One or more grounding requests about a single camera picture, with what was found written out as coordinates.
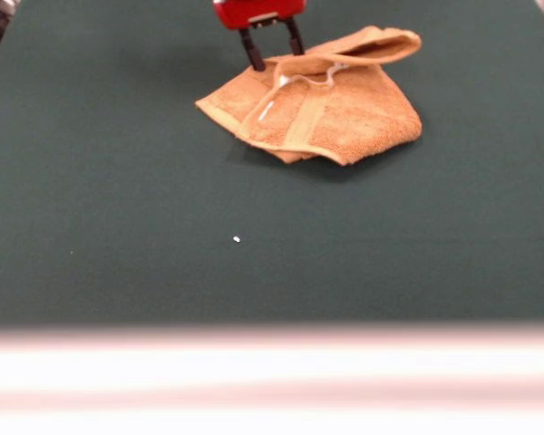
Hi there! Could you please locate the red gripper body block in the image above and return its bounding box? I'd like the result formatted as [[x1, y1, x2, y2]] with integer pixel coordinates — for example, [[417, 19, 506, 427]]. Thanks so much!
[[212, 0, 309, 31]]

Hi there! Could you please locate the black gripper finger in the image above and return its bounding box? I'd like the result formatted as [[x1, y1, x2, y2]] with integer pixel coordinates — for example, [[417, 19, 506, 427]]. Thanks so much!
[[238, 27, 267, 73], [284, 17, 306, 57]]

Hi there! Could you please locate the white blurred foreground edge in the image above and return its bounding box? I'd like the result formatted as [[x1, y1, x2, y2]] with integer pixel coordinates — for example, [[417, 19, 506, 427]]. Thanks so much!
[[0, 322, 544, 435]]

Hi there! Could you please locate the dark green table cloth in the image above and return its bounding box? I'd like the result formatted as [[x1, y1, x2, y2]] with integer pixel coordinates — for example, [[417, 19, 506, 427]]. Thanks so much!
[[0, 0, 544, 328]]

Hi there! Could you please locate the orange terry towel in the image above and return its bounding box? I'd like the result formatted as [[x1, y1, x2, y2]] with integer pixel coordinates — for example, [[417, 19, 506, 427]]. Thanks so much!
[[194, 24, 424, 167]]

